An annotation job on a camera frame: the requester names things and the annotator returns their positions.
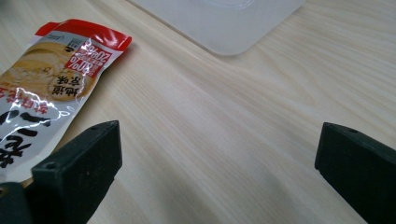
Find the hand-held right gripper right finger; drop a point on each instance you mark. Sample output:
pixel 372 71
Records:
pixel 358 168

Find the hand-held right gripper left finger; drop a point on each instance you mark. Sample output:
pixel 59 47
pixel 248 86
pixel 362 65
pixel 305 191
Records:
pixel 77 168

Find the clear plastic container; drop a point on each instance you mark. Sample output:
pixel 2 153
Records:
pixel 224 28

